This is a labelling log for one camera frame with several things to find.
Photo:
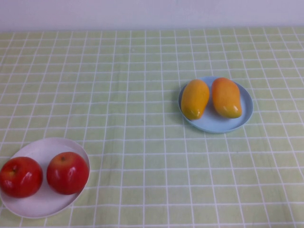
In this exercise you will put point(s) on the red plastic apple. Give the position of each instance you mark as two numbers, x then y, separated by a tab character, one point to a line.
67	173
21	180

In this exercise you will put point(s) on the white round plate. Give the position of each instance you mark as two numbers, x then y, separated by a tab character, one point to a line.
45	204

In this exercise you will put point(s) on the green white checked tablecloth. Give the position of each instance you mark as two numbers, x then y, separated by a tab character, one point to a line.
118	95

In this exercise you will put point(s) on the yellow orange plastic mango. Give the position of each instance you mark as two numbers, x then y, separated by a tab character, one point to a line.
226	99
194	99

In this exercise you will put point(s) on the light blue round plate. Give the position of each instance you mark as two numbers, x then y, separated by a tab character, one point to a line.
213	123

